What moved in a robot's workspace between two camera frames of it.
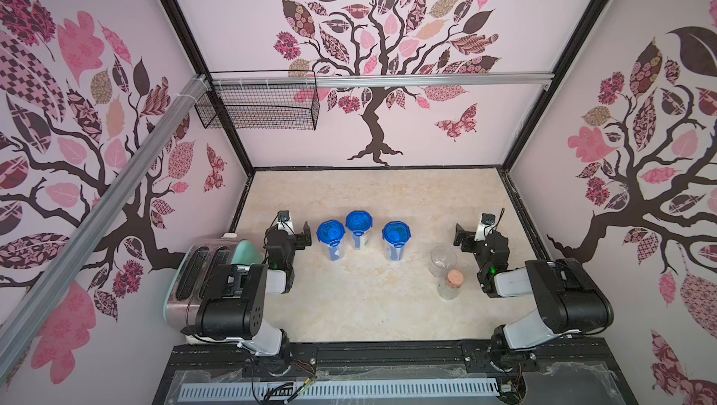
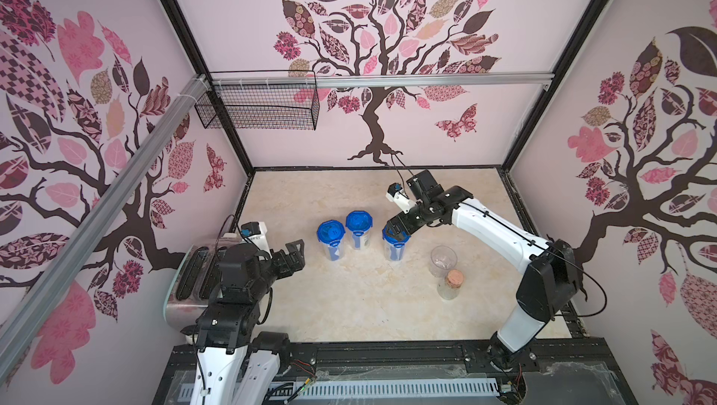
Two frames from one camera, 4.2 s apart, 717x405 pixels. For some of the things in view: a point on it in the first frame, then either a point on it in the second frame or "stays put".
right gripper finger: [458, 234] -> [396, 228]
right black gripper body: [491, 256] -> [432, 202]
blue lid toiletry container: [396, 233] stays put
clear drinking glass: [442, 259] stays put
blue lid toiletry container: [358, 224] stays put
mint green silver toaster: [193, 270] stays put
